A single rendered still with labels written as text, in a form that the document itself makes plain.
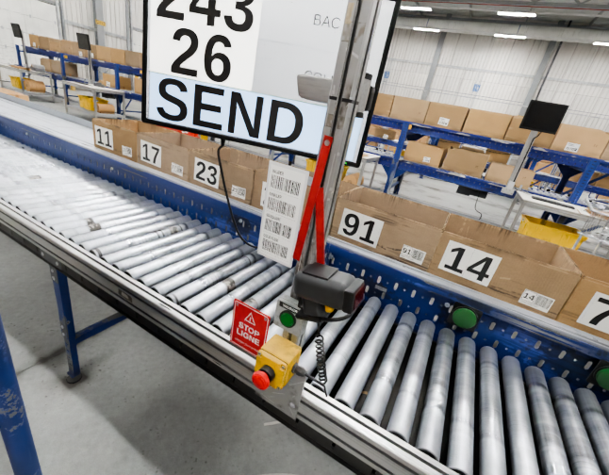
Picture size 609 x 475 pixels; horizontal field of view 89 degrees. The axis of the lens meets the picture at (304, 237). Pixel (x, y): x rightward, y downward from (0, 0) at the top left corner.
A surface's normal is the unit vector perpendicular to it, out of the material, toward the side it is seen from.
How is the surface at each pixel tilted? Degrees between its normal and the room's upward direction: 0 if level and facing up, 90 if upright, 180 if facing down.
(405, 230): 90
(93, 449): 0
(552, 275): 90
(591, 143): 88
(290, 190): 90
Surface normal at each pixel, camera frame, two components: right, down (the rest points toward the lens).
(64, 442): 0.18, -0.90
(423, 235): -0.46, 0.28
